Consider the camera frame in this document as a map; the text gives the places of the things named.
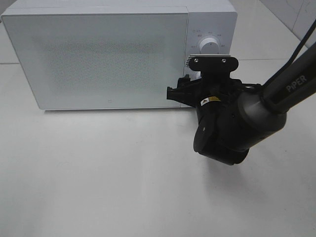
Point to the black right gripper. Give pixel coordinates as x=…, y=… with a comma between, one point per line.
x=210, y=94

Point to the white timer knob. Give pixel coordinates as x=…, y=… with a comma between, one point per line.
x=196, y=75

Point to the white microwave door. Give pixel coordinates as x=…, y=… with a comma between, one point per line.
x=83, y=62

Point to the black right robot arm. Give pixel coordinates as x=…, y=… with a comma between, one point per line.
x=234, y=116

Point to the upper white power knob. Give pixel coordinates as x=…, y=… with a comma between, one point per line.
x=209, y=45

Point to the white microwave oven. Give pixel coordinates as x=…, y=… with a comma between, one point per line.
x=215, y=18

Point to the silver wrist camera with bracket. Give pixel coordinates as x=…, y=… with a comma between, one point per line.
x=210, y=65

